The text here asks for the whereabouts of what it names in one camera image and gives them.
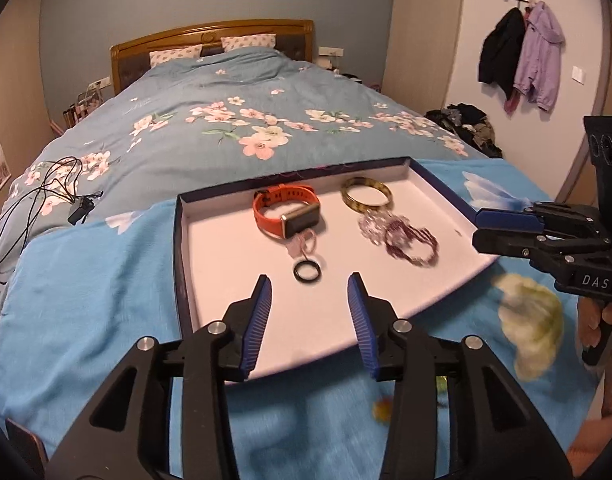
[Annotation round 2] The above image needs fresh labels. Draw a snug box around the black hanging jacket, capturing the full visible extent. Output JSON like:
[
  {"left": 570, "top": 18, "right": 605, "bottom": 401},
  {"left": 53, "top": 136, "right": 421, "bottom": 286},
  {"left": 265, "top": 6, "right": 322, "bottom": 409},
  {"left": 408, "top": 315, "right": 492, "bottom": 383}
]
[{"left": 477, "top": 8, "right": 526, "bottom": 100}]

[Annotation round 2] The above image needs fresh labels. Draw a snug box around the purple hanging jacket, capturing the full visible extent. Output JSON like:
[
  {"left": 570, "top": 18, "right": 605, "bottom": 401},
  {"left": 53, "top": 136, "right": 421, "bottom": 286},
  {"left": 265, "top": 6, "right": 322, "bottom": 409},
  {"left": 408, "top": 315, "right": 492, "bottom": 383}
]
[{"left": 504, "top": 1, "right": 565, "bottom": 116}]

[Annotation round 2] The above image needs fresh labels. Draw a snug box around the white wall switch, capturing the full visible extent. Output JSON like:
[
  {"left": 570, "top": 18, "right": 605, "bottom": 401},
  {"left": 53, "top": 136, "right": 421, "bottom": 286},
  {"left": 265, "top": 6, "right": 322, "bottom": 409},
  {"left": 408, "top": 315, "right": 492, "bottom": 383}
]
[{"left": 572, "top": 66, "right": 585, "bottom": 84}]

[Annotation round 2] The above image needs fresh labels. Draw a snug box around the pink ribbon ring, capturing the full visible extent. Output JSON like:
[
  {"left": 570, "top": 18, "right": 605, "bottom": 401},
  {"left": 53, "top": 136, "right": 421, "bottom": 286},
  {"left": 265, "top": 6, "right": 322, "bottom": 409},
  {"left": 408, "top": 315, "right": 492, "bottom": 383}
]
[{"left": 285, "top": 228, "right": 318, "bottom": 261}]

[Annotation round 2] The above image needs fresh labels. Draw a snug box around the black ring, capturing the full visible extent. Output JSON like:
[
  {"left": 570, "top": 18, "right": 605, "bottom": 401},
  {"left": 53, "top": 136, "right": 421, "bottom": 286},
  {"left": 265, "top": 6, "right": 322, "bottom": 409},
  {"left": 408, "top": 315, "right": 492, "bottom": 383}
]
[{"left": 293, "top": 259, "right": 322, "bottom": 284}]

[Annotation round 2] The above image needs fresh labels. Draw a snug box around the black cable bundle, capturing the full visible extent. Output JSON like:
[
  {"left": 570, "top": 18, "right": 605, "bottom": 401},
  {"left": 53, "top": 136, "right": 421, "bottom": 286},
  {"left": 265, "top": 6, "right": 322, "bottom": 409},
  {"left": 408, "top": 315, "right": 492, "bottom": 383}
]
[{"left": 0, "top": 155, "right": 106, "bottom": 286}]

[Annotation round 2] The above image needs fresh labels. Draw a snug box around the wooden headboard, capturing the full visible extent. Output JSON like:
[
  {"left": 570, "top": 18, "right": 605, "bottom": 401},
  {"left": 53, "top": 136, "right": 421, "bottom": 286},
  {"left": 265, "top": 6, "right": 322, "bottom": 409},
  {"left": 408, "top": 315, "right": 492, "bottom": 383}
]
[{"left": 111, "top": 18, "right": 315, "bottom": 96}]

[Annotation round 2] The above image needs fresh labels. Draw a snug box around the pile of dark clothes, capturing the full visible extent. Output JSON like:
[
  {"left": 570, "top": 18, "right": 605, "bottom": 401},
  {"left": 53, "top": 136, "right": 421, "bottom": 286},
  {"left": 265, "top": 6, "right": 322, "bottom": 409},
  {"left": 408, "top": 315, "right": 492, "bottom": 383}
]
[{"left": 424, "top": 103, "right": 504, "bottom": 158}]

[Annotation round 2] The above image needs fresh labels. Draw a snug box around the floral pillow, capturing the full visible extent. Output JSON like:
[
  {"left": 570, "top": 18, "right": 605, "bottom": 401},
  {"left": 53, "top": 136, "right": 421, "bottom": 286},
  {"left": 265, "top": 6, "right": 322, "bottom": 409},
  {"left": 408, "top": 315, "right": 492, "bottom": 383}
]
[
  {"left": 220, "top": 32, "right": 277, "bottom": 52},
  {"left": 149, "top": 44, "right": 202, "bottom": 67}
]

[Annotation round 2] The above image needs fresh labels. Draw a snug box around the yellow amber ring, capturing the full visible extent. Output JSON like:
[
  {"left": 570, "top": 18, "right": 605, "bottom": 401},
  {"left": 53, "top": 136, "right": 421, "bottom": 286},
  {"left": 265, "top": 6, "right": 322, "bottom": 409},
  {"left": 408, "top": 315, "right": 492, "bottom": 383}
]
[{"left": 371, "top": 396, "right": 395, "bottom": 426}]

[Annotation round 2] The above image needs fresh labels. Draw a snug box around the dark blue shallow box tray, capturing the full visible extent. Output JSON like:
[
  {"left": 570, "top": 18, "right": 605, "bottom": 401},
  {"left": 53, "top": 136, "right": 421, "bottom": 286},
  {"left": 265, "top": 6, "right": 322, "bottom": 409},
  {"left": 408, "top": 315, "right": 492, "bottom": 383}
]
[{"left": 174, "top": 157, "right": 496, "bottom": 378}]

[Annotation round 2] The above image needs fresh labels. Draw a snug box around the blue floral bedspread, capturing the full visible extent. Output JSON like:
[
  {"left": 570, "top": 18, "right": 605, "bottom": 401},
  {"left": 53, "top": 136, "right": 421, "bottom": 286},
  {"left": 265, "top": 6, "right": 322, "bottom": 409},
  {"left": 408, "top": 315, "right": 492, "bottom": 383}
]
[{"left": 0, "top": 48, "right": 597, "bottom": 479}]

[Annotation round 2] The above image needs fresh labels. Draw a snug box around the clear crystal bead bracelet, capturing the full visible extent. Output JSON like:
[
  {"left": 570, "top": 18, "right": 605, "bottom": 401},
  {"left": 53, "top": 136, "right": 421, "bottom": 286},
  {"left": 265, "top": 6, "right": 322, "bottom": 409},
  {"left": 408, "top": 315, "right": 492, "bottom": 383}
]
[{"left": 357, "top": 207, "right": 403, "bottom": 247}]

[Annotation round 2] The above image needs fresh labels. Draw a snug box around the orange smart watch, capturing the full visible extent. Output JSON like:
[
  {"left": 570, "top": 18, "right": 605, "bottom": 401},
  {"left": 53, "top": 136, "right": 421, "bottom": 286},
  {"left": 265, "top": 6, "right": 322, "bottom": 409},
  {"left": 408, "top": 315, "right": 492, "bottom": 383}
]
[{"left": 252, "top": 184, "right": 320, "bottom": 240}]

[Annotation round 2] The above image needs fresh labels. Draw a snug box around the amber bangle bracelet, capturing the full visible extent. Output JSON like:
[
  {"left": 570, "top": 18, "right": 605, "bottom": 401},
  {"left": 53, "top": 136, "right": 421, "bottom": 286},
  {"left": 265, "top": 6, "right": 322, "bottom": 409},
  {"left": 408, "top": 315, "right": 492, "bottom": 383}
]
[{"left": 340, "top": 175, "right": 394, "bottom": 212}]

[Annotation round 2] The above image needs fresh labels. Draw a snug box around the right floral pillow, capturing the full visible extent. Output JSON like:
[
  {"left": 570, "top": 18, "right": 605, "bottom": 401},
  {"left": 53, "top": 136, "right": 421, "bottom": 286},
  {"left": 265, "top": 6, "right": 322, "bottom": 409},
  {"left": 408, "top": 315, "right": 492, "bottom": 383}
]
[{"left": 220, "top": 32, "right": 277, "bottom": 52}]

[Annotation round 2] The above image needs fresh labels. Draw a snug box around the right hand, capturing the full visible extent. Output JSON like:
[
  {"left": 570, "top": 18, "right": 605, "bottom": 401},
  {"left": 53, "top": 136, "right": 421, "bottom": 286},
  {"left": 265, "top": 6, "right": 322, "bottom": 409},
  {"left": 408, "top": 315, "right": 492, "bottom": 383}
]
[{"left": 577, "top": 298, "right": 612, "bottom": 362}]

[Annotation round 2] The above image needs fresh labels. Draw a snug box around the left floral pillow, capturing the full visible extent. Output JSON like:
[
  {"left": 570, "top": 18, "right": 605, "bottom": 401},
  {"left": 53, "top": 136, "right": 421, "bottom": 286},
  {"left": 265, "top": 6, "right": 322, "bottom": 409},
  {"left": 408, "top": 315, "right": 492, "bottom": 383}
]
[{"left": 149, "top": 44, "right": 202, "bottom": 67}]

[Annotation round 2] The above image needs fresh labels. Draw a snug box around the purple bead bracelet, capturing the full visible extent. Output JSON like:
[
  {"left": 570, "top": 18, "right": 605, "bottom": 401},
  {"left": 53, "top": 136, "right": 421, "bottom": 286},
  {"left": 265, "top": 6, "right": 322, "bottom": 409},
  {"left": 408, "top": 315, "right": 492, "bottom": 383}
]
[{"left": 383, "top": 219, "right": 441, "bottom": 268}]

